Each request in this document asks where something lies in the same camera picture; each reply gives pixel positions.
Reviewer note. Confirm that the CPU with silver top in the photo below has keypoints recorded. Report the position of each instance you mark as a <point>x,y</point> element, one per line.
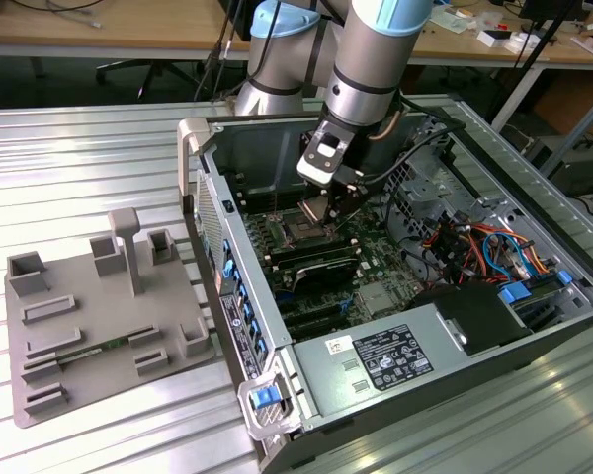
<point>315,208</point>

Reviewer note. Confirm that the blue case latch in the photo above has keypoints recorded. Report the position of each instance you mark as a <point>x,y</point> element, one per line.
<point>262,399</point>

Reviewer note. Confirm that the small blue plastic clip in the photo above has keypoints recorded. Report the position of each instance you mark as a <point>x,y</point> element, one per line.
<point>563,277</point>

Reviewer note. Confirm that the blue disk carrier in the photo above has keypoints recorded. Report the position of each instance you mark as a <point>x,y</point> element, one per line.
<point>516,292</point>

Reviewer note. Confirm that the grey power supply unit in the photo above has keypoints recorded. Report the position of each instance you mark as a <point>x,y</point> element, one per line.
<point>326,380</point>

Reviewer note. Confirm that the green RAM stick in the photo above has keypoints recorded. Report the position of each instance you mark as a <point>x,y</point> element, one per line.
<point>86,352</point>

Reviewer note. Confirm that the black expansion slot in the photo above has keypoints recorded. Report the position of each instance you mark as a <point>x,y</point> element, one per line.
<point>316,310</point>
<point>321,327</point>

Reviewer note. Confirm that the black computer under desk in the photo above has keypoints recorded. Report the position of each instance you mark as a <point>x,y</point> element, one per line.
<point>583,170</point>

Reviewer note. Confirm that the grey parts rack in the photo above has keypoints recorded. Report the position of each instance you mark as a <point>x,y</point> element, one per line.
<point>104,306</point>

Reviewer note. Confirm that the green motherboard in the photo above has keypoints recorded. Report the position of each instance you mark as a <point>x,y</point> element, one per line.
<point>375,257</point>

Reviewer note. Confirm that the plain white box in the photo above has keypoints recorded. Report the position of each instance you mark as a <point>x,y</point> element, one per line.
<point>521,43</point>

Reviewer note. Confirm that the grey open PC case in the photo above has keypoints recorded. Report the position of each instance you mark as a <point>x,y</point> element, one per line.
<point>212,217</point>

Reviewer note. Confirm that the black plastic air shroud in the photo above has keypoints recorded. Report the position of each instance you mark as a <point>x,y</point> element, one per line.
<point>469,316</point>

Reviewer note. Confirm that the black RAM slot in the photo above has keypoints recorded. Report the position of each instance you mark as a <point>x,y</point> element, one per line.
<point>316,258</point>
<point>309,247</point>
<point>262,199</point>
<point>262,191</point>

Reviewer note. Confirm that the black office chair base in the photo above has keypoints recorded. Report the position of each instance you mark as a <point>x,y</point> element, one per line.
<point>150,69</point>

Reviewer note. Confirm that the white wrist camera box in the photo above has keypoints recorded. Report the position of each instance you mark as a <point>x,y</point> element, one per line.
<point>323,160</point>

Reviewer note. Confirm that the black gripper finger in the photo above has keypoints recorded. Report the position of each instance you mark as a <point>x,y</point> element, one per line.
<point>348,197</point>

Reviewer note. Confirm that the brown cardboard box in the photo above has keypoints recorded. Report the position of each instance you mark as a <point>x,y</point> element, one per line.
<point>568,103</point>

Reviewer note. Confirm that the silver chipset heat sink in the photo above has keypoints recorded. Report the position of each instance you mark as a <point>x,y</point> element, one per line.
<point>375,300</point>

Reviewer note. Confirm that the white box with black lid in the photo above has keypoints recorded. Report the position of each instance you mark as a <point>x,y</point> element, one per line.
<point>494,38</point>

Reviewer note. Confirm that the wooden desk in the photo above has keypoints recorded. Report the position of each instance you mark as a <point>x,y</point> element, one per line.
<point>128,24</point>

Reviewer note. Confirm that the black graphics card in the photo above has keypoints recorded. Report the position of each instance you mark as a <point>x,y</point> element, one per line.
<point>321,276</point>

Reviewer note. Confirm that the black monitor stand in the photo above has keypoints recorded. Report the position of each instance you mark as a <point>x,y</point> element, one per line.
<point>533,10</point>

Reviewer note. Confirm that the metal drive cage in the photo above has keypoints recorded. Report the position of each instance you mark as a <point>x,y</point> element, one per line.
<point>442,195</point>

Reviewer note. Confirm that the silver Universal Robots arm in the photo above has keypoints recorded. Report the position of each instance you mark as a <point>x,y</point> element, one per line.
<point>365,59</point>

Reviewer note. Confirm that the CPU socket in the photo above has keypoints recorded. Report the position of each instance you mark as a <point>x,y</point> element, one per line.
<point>296,232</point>

